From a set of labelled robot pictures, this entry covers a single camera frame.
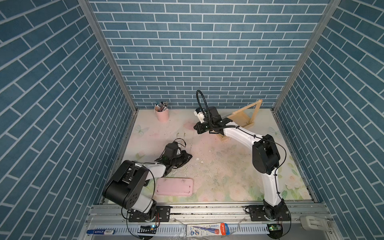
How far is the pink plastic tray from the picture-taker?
0.80m

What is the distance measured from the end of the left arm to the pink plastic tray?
0.31ft

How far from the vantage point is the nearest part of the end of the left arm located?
2.37ft
